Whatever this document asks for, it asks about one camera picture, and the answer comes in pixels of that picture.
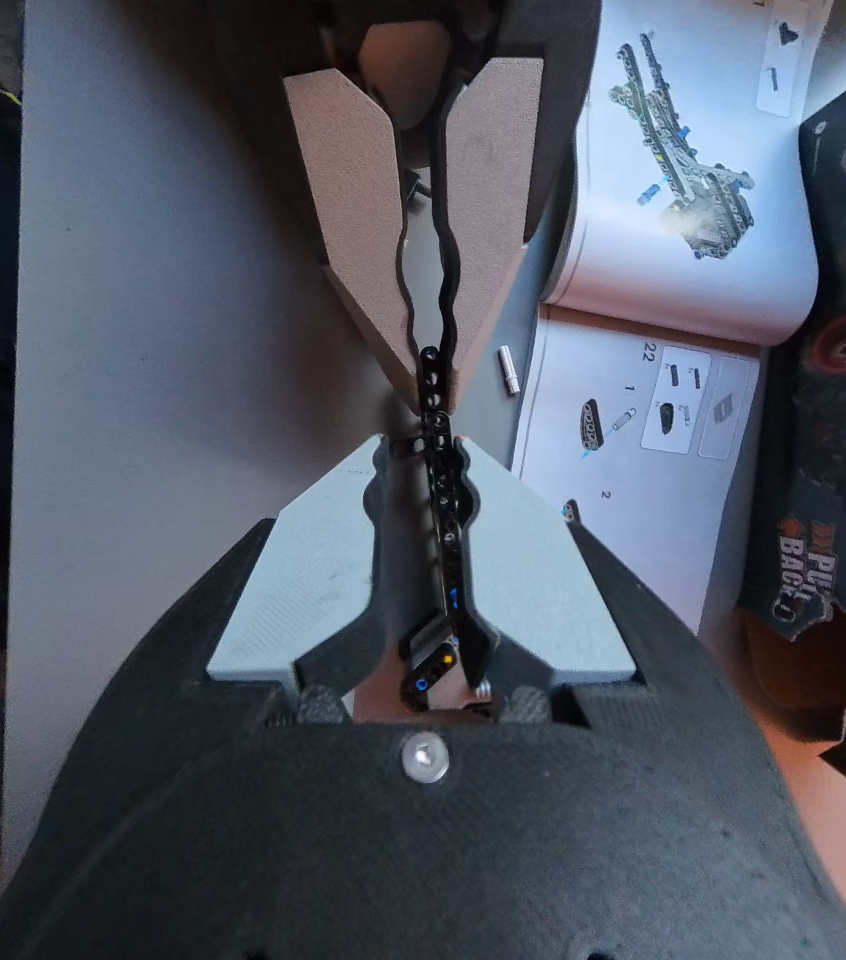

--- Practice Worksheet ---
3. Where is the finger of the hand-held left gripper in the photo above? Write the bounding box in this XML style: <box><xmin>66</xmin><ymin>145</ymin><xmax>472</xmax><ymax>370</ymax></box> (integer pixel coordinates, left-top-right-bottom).
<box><xmin>282</xmin><ymin>66</ymin><xmax>428</xmax><ymax>417</ymax></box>
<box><xmin>430</xmin><ymin>54</ymin><xmax>546</xmax><ymax>417</ymax></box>

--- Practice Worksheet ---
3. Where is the black lego chassis assembly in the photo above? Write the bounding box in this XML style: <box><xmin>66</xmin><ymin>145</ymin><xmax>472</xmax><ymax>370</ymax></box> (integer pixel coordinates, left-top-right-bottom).
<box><xmin>389</xmin><ymin>345</ymin><xmax>507</xmax><ymax>723</ymax></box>

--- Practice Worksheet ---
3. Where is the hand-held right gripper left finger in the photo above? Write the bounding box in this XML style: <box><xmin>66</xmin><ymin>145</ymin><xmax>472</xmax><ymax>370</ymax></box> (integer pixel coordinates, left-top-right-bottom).
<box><xmin>205</xmin><ymin>433</ymin><xmax>394</xmax><ymax>695</ymax></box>

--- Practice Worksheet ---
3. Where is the open instruction booklet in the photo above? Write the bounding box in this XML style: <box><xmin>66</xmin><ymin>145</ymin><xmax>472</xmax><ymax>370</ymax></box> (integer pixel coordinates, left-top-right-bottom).
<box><xmin>509</xmin><ymin>0</ymin><xmax>837</xmax><ymax>639</ymax></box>

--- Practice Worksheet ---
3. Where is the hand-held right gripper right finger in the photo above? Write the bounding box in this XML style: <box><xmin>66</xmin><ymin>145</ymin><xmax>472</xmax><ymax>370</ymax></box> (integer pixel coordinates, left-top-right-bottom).
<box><xmin>456</xmin><ymin>436</ymin><xmax>638</xmax><ymax>695</ymax></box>

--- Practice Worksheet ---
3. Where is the dark toy truck box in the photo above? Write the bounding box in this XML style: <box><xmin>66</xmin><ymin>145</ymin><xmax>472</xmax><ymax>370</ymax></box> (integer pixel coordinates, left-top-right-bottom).
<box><xmin>738</xmin><ymin>56</ymin><xmax>846</xmax><ymax>646</ymax></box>

